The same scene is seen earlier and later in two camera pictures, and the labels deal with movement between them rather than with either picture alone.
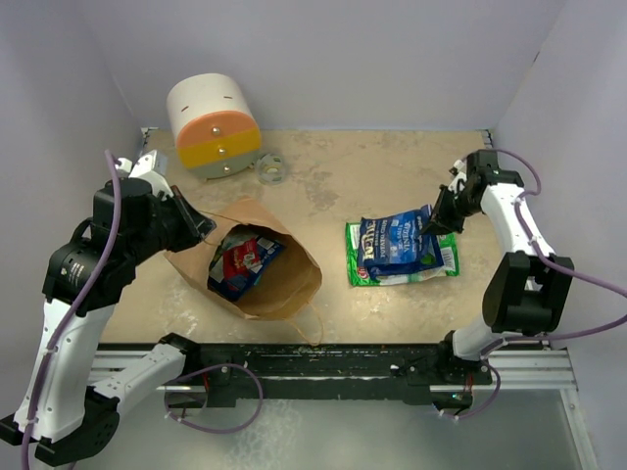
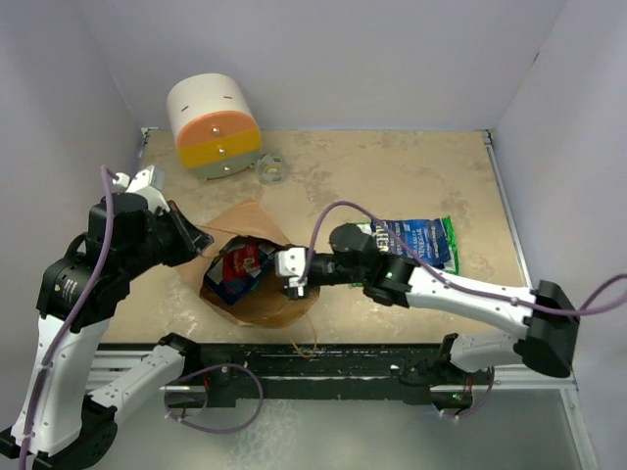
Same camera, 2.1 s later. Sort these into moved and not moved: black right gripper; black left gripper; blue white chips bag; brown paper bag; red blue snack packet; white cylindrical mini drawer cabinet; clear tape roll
Moved: black left gripper; black right gripper; blue white chips bag; brown paper bag
Not moved: clear tape roll; white cylindrical mini drawer cabinet; red blue snack packet
